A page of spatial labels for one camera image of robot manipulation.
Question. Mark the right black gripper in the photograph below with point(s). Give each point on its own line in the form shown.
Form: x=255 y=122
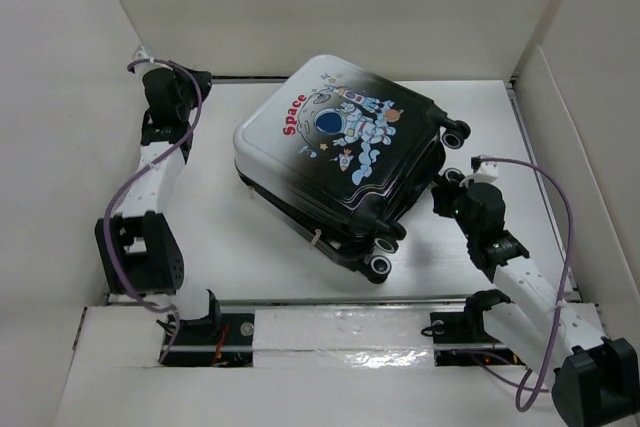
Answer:
x=443 y=193

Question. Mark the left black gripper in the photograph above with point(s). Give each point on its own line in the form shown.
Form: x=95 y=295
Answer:
x=203 y=79

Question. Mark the black space-print kids suitcase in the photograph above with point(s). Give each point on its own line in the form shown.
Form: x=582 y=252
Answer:
x=344 y=154

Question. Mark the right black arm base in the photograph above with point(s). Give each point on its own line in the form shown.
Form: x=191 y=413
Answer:
x=459 y=337

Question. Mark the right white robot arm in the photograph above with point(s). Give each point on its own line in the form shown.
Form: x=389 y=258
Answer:
x=593 y=380

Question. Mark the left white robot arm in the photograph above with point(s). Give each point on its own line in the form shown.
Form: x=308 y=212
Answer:
x=139 y=253

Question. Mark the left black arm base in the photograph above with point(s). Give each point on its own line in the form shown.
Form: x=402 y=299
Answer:
x=217 y=340

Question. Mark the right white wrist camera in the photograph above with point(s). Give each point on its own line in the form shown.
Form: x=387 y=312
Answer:
x=484 y=169

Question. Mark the silver metal rail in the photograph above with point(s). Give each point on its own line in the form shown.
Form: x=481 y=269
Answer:
x=377 y=348

